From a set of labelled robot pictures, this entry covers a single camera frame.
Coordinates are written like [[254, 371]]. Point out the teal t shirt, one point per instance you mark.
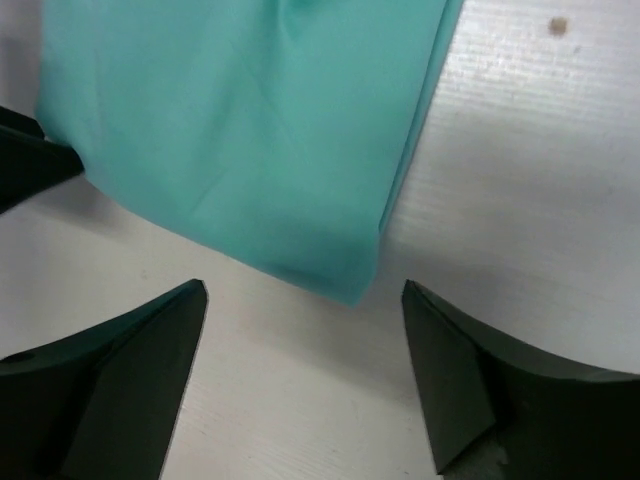
[[278, 133]]

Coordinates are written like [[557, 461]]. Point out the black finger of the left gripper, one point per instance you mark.
[[30, 164]]

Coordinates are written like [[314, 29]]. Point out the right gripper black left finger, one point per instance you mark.
[[102, 403]]

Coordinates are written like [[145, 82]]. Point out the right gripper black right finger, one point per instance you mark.
[[495, 407]]

